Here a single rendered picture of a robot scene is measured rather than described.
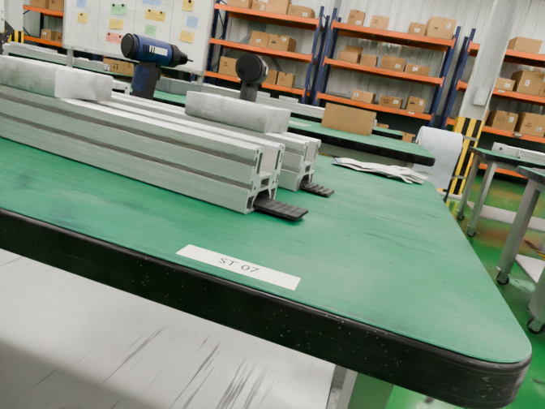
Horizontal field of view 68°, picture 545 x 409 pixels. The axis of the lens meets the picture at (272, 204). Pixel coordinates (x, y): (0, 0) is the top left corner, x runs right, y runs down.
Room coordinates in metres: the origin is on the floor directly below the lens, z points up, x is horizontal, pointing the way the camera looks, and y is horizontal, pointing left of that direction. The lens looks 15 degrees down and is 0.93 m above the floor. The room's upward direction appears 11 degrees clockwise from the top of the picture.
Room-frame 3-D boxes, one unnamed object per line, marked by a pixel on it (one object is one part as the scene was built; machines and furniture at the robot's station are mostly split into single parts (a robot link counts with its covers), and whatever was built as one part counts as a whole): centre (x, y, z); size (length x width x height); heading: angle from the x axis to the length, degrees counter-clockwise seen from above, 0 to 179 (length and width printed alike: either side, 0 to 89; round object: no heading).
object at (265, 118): (0.76, 0.09, 0.87); 0.16 x 0.11 x 0.07; 70
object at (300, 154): (0.84, 0.33, 0.82); 0.80 x 0.10 x 0.09; 70
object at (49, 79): (0.66, 0.39, 0.87); 0.16 x 0.11 x 0.07; 70
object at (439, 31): (10.26, -1.94, 1.59); 2.83 x 0.98 x 3.17; 77
